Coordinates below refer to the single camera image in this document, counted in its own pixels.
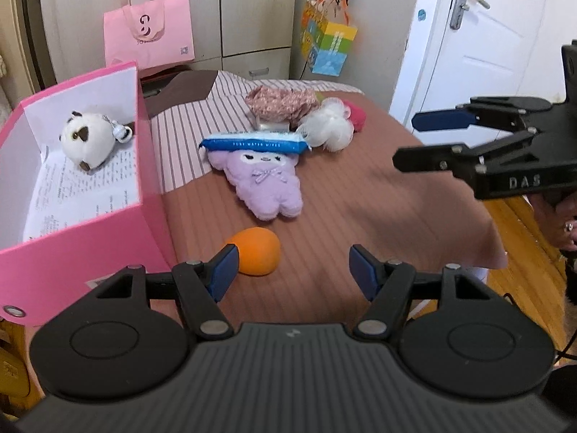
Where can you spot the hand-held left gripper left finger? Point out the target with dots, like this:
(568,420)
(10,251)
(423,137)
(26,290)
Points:
(223,270)

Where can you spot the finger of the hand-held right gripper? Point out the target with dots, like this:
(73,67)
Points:
(428,158)
(444,119)

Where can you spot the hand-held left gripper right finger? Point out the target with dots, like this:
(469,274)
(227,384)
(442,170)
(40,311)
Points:
(363,270)

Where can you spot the orange soft ball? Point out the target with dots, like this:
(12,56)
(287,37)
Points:
(257,250)

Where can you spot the purple plush toy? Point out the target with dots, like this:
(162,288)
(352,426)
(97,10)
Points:
(266,185)

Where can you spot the pink cardboard box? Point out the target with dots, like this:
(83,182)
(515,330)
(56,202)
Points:
(112,261)

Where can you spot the pink red soft toy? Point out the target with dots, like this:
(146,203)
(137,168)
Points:
(358,115)

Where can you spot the person's right hand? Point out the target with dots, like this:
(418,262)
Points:
(561,221)

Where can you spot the brown bed cover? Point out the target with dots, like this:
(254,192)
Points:
(383,207)

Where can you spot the white door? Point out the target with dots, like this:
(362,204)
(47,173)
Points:
(491,40)

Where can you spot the white mesh bath pouf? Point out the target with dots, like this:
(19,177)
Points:
(327,128)

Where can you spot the blue wet wipes pack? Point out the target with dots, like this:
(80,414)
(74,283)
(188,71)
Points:
(257,143)

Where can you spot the striped blanket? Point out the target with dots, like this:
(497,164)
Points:
(180,144)

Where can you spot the colourful gift bag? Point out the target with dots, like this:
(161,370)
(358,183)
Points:
(327,40)

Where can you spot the floral fabric bundle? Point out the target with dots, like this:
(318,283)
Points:
(281,101)

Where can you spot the printed paper sheet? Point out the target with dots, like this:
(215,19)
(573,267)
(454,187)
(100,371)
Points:
(85,189)

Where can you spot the white brown plush toy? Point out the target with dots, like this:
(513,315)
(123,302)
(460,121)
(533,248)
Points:
(85,137)

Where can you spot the beige wardrobe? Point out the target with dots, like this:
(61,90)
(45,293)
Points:
(243,13)

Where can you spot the pink tote bag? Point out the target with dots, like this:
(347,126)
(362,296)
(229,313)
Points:
(148,31)

